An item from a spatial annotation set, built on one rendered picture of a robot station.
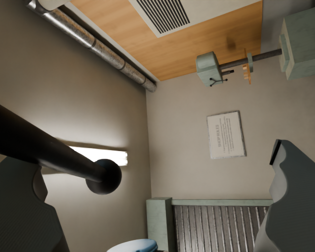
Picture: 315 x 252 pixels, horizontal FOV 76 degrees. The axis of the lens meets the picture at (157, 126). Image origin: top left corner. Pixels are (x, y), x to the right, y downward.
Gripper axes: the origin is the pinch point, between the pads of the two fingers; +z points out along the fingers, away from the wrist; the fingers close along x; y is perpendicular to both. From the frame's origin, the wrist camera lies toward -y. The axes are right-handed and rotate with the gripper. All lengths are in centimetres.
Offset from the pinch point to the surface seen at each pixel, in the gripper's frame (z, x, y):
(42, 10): 179, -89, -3
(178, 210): 182, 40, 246
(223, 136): 227, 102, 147
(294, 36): 186, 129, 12
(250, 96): 249, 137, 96
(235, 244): 133, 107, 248
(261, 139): 207, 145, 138
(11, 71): 144, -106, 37
